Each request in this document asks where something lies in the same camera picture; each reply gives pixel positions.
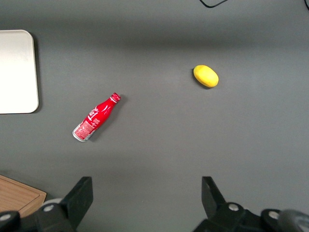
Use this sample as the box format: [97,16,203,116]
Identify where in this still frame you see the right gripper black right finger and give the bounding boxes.
[193,176,281,232]

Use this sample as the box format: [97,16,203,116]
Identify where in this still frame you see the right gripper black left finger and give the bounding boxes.
[33,176,94,232]

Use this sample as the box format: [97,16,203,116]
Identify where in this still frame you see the thin black looped cable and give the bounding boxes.
[199,0,229,9]

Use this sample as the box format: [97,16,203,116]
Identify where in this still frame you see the wooden two-drawer cabinet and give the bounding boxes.
[0,174,47,218]

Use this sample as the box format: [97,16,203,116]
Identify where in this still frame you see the beige plastic tray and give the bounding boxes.
[0,29,39,114]

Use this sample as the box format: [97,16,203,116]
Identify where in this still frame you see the red cola bottle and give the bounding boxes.
[72,92,121,143]

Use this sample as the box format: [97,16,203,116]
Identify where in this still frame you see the yellow lemon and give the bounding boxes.
[193,64,219,88]

